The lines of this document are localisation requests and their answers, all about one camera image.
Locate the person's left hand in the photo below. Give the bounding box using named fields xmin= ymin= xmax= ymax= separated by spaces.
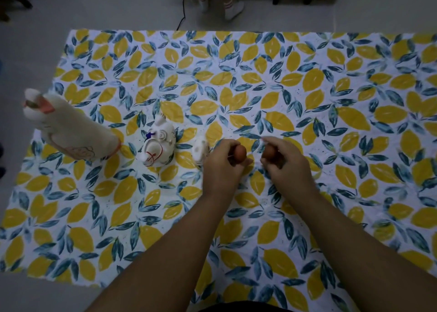
xmin=202 ymin=139 xmax=254 ymax=200

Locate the person's right hand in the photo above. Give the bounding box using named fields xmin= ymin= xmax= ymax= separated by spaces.
xmin=261 ymin=136 xmax=319 ymax=202

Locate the person's left forearm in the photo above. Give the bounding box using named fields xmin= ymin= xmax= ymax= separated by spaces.
xmin=85 ymin=190 xmax=238 ymax=312

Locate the person's right forearm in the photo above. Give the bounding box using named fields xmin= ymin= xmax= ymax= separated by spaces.
xmin=288 ymin=187 xmax=437 ymax=312

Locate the small white ceramic figurine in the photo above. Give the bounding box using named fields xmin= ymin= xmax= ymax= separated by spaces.
xmin=191 ymin=138 xmax=210 ymax=168

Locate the lemon leaf print tablecloth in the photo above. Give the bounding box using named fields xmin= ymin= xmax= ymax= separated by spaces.
xmin=0 ymin=28 xmax=437 ymax=312

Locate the white ceramic rabbit figurine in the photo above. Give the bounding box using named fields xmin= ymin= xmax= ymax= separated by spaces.
xmin=137 ymin=114 xmax=177 ymax=167

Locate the large white ceramic chicken figurine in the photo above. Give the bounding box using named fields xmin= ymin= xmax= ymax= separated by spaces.
xmin=23 ymin=89 xmax=122 ymax=162

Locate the black cable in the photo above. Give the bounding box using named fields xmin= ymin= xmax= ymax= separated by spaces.
xmin=176 ymin=0 xmax=188 ymax=31

